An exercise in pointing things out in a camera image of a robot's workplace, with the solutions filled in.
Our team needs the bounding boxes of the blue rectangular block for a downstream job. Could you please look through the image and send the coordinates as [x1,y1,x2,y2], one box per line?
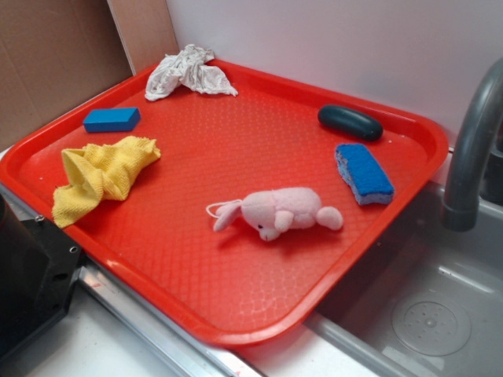
[83,108,141,133]

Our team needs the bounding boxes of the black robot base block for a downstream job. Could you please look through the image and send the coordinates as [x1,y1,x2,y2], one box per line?
[1,199,82,361]

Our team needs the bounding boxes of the pink plush bunny toy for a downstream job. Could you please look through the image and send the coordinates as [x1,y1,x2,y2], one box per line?
[206,188,343,242]

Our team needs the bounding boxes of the red plastic tray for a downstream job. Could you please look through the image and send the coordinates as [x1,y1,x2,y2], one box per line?
[1,61,448,348]

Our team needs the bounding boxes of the dark green oval soap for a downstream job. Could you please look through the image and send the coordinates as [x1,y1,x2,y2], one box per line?
[318,104,384,141]

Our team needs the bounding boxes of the blue sponge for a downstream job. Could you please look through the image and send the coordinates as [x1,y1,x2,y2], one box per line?
[335,144,395,206]

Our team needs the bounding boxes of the white crumpled cloth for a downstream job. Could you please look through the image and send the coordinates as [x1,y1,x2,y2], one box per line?
[145,44,238,101]

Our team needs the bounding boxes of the yellow microfiber cloth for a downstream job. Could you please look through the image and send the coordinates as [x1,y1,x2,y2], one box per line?
[52,136,161,229]

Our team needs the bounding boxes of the grey plastic sink basin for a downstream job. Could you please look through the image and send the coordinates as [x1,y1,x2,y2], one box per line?
[307,183,502,376]

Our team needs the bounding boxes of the grey faucet spout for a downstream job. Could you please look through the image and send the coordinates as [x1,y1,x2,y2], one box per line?
[441,60,502,232]

